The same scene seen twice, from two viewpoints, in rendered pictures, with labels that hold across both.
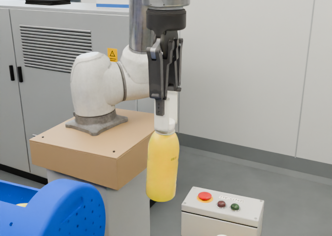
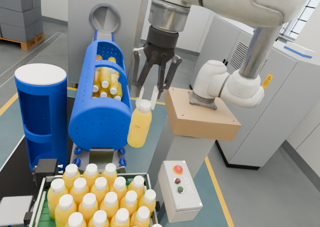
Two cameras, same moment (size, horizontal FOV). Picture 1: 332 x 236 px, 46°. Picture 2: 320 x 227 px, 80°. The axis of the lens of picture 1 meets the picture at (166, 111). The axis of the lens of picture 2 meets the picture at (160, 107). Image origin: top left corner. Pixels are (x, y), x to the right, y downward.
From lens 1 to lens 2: 0.58 m
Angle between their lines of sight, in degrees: 43
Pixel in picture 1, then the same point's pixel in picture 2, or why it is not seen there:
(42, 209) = (91, 103)
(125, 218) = (183, 152)
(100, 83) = (208, 79)
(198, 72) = not seen: outside the picture
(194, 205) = (166, 167)
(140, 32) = (246, 62)
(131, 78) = (227, 87)
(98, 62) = (215, 67)
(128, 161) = (186, 125)
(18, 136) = not seen: hidden behind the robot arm
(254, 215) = (181, 204)
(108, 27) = (277, 62)
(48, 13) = not seen: hidden behind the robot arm
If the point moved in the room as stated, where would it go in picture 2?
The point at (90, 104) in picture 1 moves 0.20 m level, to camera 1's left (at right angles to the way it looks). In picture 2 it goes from (198, 87) to (178, 72)
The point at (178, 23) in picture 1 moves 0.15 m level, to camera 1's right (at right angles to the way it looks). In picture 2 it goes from (157, 40) to (201, 70)
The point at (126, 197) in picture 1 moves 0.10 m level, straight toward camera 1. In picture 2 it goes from (189, 144) to (179, 149)
